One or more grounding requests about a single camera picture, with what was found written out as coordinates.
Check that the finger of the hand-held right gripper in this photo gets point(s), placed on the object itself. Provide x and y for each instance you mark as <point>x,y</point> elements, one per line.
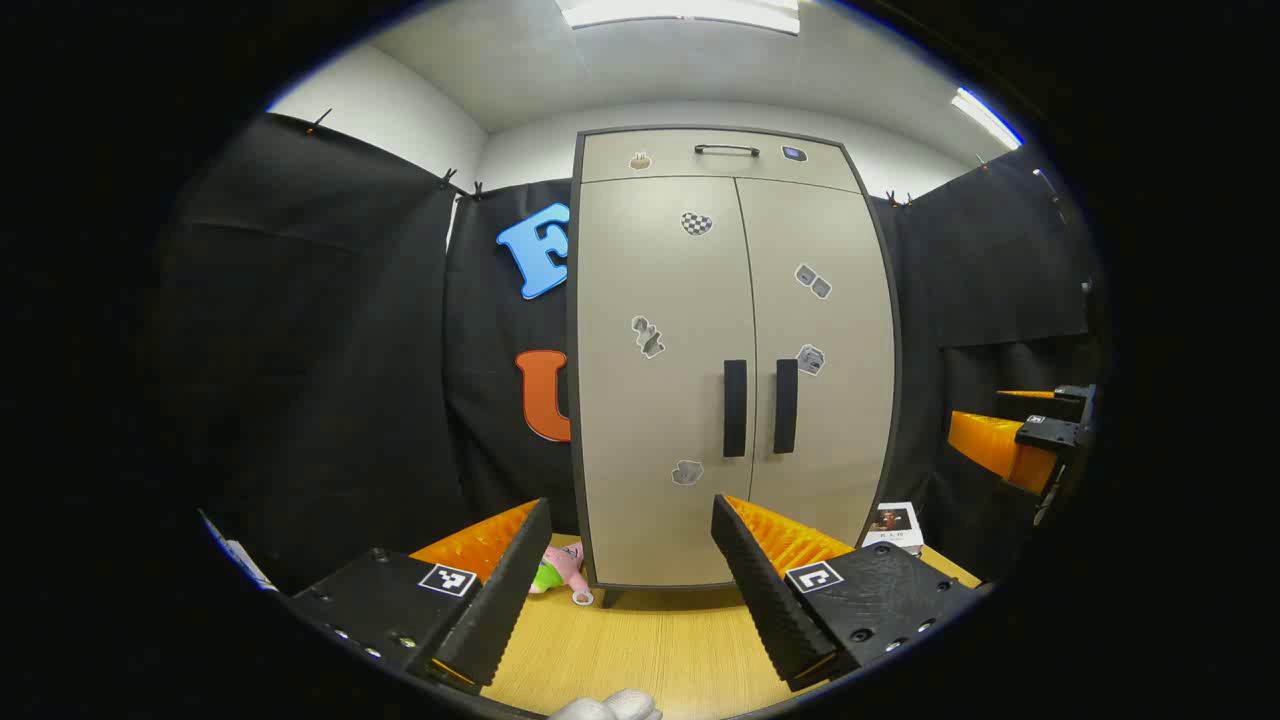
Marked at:
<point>1060,402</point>
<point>990,445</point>

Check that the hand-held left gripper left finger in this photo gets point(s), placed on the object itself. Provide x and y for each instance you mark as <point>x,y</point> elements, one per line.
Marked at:
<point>500,600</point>

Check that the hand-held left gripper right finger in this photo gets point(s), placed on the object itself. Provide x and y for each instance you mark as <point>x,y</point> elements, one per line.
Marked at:
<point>765,600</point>

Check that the beige cabinet door cube stickers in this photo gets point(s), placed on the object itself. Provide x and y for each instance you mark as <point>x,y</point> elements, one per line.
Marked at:
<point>840,440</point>

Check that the beige cabinet door checkered sticker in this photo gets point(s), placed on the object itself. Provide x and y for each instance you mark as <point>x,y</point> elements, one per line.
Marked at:
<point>650,420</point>

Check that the beige double-door shoe cabinet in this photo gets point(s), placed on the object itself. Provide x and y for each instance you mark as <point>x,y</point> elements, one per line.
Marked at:
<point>615,158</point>

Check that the pink and green plush toy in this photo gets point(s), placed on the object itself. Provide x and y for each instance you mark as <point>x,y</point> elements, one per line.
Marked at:
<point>570,567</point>

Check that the white box with photo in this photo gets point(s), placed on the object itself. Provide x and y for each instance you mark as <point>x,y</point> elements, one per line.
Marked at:
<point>893,520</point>

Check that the black backdrop cloth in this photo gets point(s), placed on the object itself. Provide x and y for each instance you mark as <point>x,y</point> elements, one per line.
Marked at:
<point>350,350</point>

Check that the narrow ceiling light strip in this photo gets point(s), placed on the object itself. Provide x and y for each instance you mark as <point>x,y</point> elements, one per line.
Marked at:
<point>985,118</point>

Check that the large ceiling light panel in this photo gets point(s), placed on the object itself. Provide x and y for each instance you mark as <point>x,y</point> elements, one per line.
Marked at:
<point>680,10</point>

